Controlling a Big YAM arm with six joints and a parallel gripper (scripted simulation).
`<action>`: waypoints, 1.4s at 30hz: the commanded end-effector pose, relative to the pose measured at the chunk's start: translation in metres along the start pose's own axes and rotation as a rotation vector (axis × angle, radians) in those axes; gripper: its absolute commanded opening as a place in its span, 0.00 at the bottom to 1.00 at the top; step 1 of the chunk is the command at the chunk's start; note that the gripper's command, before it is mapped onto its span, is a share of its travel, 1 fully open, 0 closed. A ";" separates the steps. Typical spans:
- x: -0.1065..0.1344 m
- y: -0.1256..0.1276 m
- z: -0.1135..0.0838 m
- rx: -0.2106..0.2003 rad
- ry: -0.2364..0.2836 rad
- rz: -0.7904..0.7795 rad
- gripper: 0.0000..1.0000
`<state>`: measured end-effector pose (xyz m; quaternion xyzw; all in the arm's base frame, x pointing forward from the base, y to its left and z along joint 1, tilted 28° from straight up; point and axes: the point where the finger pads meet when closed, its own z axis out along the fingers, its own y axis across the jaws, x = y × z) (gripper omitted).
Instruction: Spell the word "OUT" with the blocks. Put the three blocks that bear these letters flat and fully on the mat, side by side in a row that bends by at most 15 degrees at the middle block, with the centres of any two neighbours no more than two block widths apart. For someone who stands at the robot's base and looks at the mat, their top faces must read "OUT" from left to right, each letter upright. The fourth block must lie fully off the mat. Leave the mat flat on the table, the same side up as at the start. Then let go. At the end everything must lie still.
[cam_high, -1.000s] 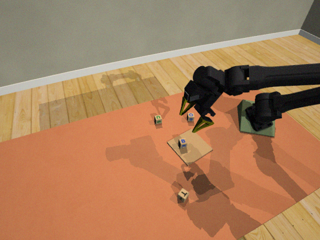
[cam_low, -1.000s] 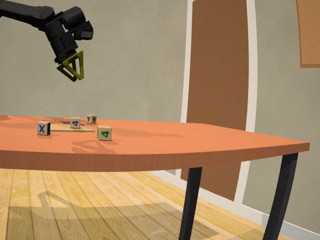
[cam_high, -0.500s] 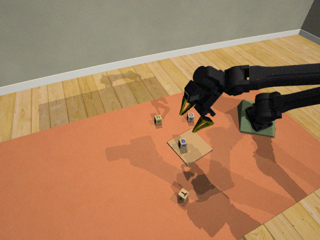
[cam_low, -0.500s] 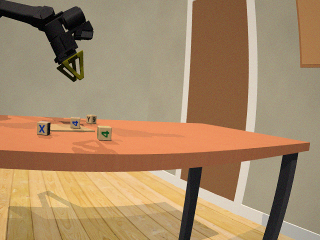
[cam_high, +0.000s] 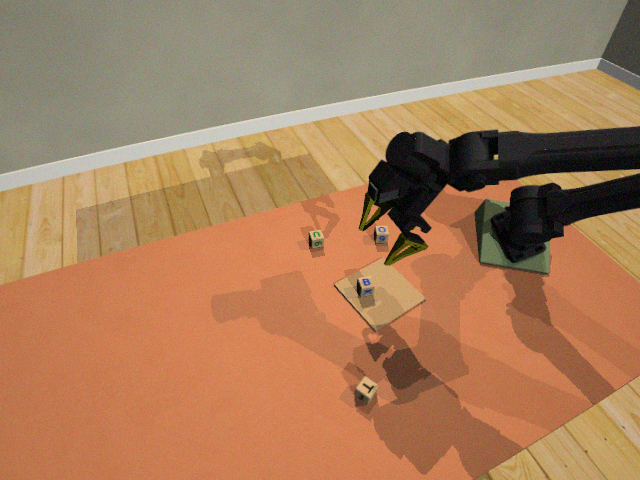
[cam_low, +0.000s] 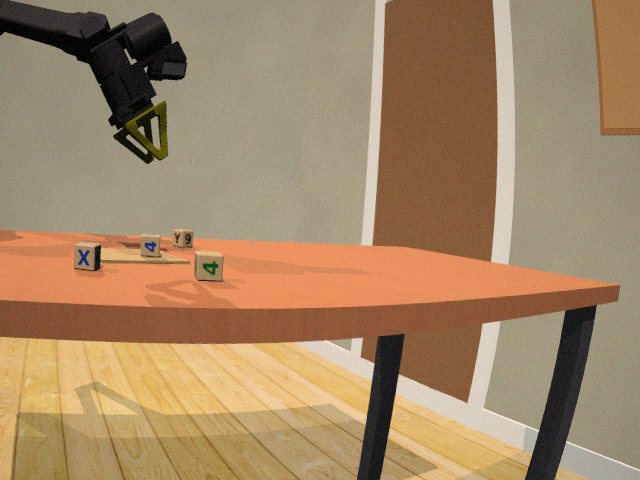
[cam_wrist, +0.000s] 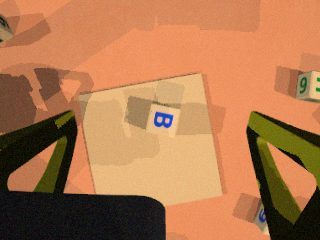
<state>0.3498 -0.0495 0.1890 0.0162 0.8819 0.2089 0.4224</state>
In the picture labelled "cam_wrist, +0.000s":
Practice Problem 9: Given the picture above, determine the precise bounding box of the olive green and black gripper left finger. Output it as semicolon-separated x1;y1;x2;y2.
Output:
0;110;78;193

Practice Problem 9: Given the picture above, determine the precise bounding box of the beige flat mat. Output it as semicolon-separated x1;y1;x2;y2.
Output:
78;73;223;206

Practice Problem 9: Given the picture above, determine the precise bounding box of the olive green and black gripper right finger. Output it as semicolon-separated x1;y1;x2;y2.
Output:
246;111;320;240

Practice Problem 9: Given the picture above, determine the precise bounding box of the beige letter block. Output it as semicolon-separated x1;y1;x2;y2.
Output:
0;14;14;45
296;70;320;103
146;103;181;138
254;205;270;236

